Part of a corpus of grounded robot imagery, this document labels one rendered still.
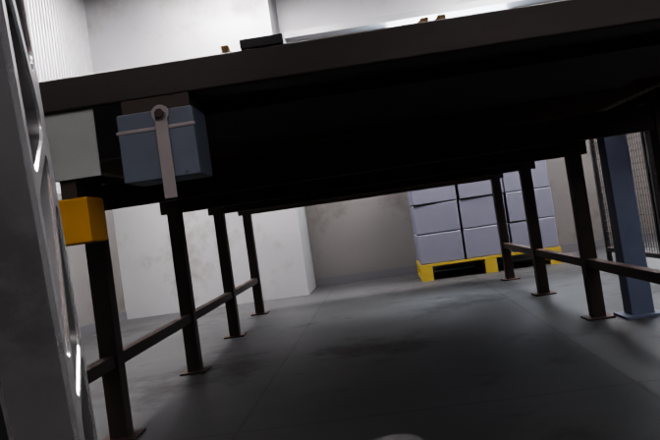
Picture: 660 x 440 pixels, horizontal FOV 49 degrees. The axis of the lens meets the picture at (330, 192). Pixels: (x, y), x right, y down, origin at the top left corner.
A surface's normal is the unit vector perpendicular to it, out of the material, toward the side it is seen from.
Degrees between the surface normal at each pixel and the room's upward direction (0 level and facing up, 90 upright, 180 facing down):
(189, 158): 90
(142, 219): 90
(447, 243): 90
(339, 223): 90
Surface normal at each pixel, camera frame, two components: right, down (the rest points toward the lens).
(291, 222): -0.07, -0.04
